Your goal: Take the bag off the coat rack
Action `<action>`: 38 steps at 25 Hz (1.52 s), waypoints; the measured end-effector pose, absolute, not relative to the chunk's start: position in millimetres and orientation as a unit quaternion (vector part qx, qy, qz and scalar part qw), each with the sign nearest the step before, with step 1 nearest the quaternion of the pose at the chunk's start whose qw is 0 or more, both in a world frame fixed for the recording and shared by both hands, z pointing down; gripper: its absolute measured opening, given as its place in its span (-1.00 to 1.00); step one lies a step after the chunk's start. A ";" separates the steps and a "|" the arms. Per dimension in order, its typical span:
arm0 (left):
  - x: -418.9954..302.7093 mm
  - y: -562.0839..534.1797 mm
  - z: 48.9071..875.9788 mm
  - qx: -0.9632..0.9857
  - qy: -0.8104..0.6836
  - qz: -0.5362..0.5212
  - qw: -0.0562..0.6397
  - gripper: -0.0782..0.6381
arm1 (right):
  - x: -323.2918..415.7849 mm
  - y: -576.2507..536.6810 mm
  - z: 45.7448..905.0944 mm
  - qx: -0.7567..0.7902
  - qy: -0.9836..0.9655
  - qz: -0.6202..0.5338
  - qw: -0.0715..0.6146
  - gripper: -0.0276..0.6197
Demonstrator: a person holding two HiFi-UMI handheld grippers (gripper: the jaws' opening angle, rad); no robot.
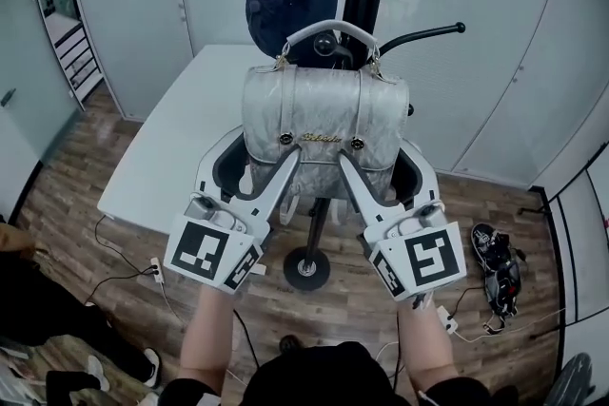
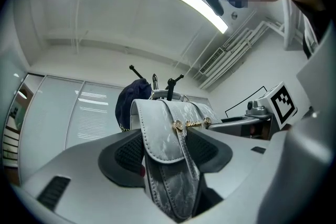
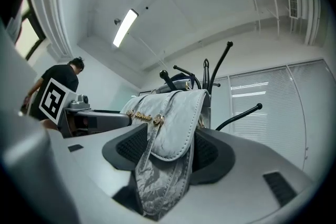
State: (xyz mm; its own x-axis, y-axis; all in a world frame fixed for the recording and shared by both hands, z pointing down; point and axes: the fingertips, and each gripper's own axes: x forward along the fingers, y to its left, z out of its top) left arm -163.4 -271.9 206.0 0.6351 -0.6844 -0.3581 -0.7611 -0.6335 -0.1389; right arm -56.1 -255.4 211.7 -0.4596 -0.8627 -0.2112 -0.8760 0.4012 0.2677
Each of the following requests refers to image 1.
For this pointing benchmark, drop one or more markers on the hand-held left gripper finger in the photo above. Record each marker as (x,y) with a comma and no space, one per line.
(276,190)
(205,166)

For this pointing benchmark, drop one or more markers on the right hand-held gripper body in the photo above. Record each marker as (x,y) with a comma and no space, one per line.
(423,257)

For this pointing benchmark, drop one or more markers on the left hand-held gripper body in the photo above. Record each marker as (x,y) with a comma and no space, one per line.
(204,247)

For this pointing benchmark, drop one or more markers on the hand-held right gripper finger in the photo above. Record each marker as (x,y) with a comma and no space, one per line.
(364,195)
(426,176)

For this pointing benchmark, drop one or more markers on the silver grey handbag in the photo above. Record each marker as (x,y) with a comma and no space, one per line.
(323,109)

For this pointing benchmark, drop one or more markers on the person's left forearm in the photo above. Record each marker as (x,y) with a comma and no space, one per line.
(209,333)

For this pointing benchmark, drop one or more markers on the person's right forearm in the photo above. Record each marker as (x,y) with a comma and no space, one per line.
(426,347)

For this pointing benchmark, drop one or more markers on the white table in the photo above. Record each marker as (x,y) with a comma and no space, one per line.
(166,157)

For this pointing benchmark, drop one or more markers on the white power strip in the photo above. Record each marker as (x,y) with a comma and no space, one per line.
(157,271)

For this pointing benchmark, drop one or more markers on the person's black left shoe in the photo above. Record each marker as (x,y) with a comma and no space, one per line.
(289,343)

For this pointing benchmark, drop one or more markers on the person's black clothing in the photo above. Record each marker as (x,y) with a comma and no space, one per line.
(333,375)

